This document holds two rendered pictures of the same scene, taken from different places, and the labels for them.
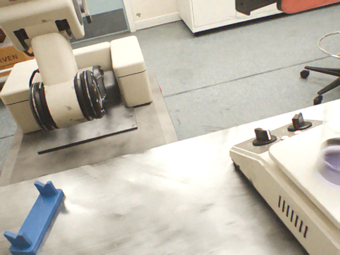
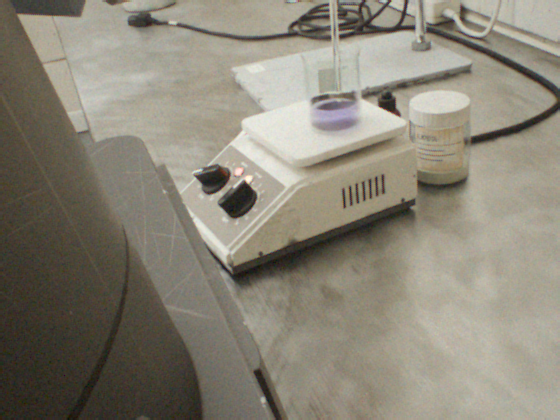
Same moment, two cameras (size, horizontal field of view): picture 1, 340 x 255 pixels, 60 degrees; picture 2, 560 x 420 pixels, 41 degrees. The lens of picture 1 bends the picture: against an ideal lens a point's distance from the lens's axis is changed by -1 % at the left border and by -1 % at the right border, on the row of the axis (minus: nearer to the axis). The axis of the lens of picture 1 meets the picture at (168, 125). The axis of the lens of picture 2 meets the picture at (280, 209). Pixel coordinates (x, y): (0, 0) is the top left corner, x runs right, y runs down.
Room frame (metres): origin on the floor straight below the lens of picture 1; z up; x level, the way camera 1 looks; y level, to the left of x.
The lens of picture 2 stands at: (0.36, 0.46, 1.11)
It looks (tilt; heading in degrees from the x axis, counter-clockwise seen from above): 29 degrees down; 259
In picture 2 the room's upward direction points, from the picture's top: 7 degrees counter-clockwise
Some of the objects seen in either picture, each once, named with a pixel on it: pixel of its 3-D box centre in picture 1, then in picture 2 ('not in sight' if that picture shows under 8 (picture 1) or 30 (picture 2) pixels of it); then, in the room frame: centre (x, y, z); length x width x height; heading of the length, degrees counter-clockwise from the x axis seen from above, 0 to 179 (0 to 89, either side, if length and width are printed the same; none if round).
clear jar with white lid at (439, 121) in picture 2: not in sight; (439, 138); (0.07, -0.18, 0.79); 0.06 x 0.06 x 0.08
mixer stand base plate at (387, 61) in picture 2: not in sight; (346, 68); (0.05, -0.53, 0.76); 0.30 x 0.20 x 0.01; 5
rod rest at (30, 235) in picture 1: (34, 213); not in sight; (0.26, 0.20, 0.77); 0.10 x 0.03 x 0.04; 166
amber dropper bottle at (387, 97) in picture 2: not in sight; (387, 119); (0.09, -0.26, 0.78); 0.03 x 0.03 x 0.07
